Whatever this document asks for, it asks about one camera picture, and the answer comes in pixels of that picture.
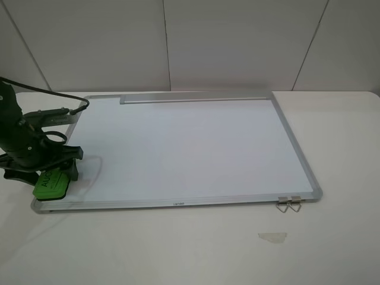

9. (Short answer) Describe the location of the metal hanging clip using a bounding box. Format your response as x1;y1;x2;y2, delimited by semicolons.
275;197;291;213
288;196;303;213

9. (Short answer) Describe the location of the aluminium framed whiteboard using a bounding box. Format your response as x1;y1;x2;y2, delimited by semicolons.
31;91;322;213

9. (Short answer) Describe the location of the black camera cable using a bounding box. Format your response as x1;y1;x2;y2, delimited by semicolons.
0;76;90;116

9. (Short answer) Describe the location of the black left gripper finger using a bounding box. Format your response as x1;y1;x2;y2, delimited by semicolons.
62;159;79;181

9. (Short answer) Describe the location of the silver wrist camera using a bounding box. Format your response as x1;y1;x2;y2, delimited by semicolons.
24;107;79;128

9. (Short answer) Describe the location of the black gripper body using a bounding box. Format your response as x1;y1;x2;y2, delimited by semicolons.
1;145;83;186

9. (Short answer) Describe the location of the left metal hanging clip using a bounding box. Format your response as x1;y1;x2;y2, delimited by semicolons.
275;197;291;213

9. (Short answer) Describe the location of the clear tape piece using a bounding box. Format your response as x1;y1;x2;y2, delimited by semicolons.
258;232;287;244

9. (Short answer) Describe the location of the green whiteboard eraser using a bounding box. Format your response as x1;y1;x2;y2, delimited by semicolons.
33;169;70;201

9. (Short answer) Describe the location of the right metal hanging clip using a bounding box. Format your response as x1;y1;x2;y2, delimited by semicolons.
288;196;303;213

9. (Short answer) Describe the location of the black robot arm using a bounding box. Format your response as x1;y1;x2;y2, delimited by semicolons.
1;79;89;186

